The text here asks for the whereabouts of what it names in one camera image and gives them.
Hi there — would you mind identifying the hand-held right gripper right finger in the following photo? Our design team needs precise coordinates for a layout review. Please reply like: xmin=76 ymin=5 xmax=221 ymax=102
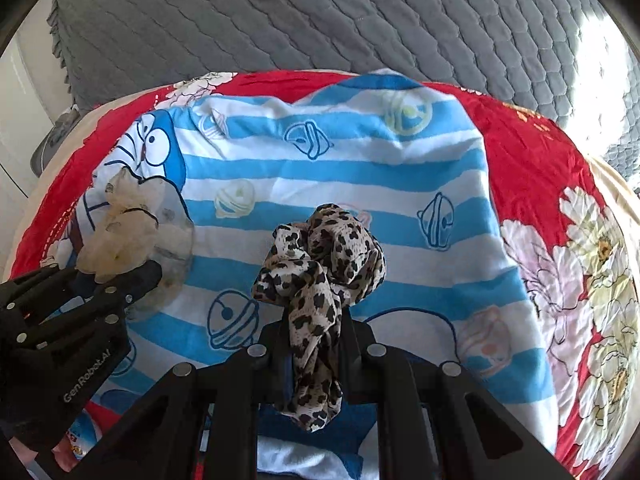
xmin=340 ymin=317 xmax=576 ymax=480

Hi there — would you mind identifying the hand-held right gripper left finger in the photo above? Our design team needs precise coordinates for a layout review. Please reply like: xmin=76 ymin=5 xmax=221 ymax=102
xmin=37 ymin=322 xmax=296 ymax=480

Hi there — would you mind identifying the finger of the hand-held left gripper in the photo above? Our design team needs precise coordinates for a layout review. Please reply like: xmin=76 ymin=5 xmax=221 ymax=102
xmin=0 ymin=266 xmax=83 ymax=332
xmin=65 ymin=260 xmax=164 ymax=342

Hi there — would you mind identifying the beige mesh scrubber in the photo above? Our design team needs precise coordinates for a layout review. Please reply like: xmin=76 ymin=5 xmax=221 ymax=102
xmin=75 ymin=166 xmax=197 ymax=322

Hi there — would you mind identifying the leopard print scrunchie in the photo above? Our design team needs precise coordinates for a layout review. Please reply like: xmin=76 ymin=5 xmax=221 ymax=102
xmin=251 ymin=203 xmax=388 ymax=433

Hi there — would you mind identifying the red and white chocolate egg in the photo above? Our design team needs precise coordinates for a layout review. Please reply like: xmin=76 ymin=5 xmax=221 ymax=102
xmin=60 ymin=405 xmax=108 ymax=466

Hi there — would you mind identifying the grey nightstand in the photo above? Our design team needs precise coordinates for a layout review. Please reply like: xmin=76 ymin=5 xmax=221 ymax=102
xmin=30 ymin=105 xmax=83 ymax=176

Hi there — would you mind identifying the blue striped cartoon cloth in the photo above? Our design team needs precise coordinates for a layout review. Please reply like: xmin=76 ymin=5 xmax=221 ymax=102
xmin=52 ymin=67 xmax=558 ymax=480

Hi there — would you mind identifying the red floral bedsheet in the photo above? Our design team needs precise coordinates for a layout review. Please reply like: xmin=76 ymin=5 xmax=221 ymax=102
xmin=10 ymin=71 xmax=640 ymax=480

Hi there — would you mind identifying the grey quilted headboard cover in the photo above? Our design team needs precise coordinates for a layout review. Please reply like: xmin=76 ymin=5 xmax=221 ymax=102
xmin=47 ymin=0 xmax=640 ymax=181

